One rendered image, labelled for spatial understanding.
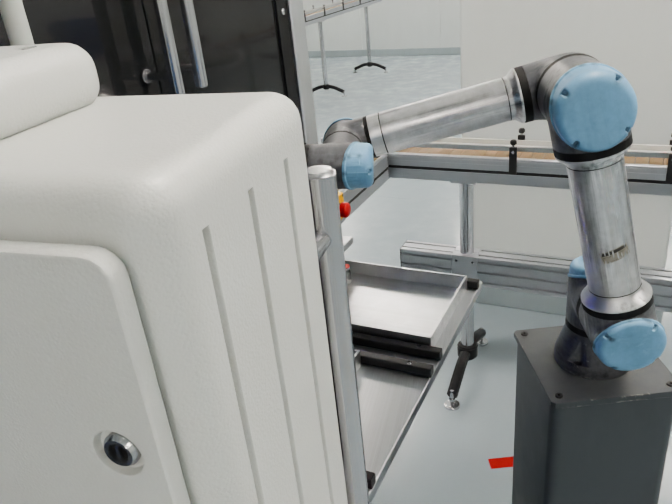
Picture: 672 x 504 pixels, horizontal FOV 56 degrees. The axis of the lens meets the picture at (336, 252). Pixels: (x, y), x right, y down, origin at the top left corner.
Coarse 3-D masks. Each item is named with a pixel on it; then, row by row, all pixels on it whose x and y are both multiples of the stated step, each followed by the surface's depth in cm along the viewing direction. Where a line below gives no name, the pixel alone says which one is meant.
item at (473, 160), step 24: (432, 144) 219; (456, 144) 215; (480, 144) 212; (504, 144) 214; (528, 144) 211; (408, 168) 224; (432, 168) 220; (456, 168) 216; (480, 168) 212; (504, 168) 209; (528, 168) 205; (552, 168) 202; (648, 168) 190; (648, 192) 193
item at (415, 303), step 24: (360, 264) 155; (360, 288) 150; (384, 288) 149; (408, 288) 148; (432, 288) 147; (456, 288) 146; (360, 312) 141; (384, 312) 140; (408, 312) 139; (432, 312) 138; (384, 336) 129; (408, 336) 126; (432, 336) 125
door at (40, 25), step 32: (32, 0) 81; (64, 0) 85; (96, 0) 90; (128, 0) 96; (0, 32) 78; (32, 32) 82; (64, 32) 86; (96, 32) 91; (128, 32) 96; (96, 64) 92; (128, 64) 97
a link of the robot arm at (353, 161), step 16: (320, 144) 104; (336, 144) 103; (352, 144) 102; (368, 144) 103; (320, 160) 102; (336, 160) 101; (352, 160) 101; (368, 160) 101; (336, 176) 102; (352, 176) 102; (368, 176) 102
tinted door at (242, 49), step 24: (144, 0) 98; (168, 0) 103; (216, 0) 114; (240, 0) 120; (264, 0) 128; (216, 24) 115; (240, 24) 121; (264, 24) 129; (216, 48) 116; (240, 48) 122; (264, 48) 130; (192, 72) 110; (216, 72) 116; (240, 72) 123; (264, 72) 131
